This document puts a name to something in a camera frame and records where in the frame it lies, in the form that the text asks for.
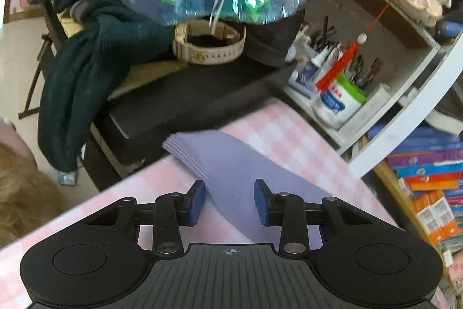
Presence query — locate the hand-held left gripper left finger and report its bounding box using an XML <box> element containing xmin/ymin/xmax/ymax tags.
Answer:
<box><xmin>86</xmin><ymin>180</ymin><xmax>207</xmax><ymax>257</ymax></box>

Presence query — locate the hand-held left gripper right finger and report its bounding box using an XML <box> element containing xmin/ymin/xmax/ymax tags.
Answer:
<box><xmin>253</xmin><ymin>179</ymin><xmax>377</xmax><ymax>255</ymax></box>

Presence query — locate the lavender cloth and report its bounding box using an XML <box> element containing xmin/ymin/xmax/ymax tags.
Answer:
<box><xmin>162</xmin><ymin>130</ymin><xmax>332</xmax><ymax>247</ymax></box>

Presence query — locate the pink checkered tablecloth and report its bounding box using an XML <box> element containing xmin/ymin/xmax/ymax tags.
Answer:
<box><xmin>0</xmin><ymin>97</ymin><xmax>451</xmax><ymax>309</ymax></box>

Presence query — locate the white jar with green lid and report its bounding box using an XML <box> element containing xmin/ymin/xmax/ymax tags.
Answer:
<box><xmin>312</xmin><ymin>74</ymin><xmax>367</xmax><ymax>130</ymax></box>

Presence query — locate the white glue bottle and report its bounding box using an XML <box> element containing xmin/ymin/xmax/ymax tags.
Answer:
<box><xmin>288</xmin><ymin>45</ymin><xmax>335</xmax><ymax>92</ymax></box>

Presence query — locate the cream wristwatch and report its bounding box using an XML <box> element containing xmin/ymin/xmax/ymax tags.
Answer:
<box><xmin>172</xmin><ymin>20</ymin><xmax>247</xmax><ymax>65</ymax></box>

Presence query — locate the dark green knitted sweater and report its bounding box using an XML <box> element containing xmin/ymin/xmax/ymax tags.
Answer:
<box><xmin>38</xmin><ymin>0</ymin><xmax>174</xmax><ymax>173</ymax></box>

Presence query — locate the red tassel ornament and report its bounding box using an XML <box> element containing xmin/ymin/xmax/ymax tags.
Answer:
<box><xmin>315</xmin><ymin>1</ymin><xmax>393</xmax><ymax>92</ymax></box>

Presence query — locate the stack of colourful books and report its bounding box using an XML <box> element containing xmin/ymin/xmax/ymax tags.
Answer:
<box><xmin>367</xmin><ymin>126</ymin><xmax>463</xmax><ymax>259</ymax></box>

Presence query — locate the fluffy tan fur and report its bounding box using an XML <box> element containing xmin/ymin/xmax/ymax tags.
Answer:
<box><xmin>0</xmin><ymin>140</ymin><xmax>65</xmax><ymax>249</ymax></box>

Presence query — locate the pen holder with pens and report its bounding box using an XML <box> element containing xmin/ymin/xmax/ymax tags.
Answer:
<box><xmin>297</xmin><ymin>17</ymin><xmax>382</xmax><ymax>89</ymax></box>

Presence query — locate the white shelf unit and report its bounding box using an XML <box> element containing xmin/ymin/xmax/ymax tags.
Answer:
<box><xmin>282</xmin><ymin>0</ymin><xmax>463</xmax><ymax>179</ymax></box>

